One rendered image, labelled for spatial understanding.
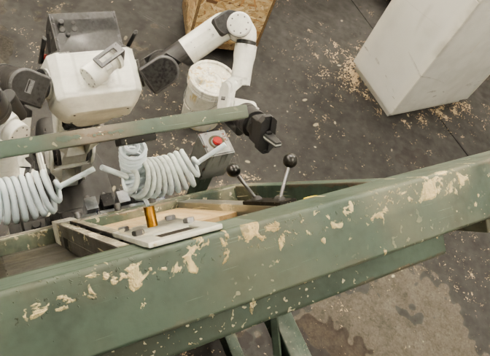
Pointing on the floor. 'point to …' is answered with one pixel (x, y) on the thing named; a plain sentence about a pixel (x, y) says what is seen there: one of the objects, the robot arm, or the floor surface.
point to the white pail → (204, 88)
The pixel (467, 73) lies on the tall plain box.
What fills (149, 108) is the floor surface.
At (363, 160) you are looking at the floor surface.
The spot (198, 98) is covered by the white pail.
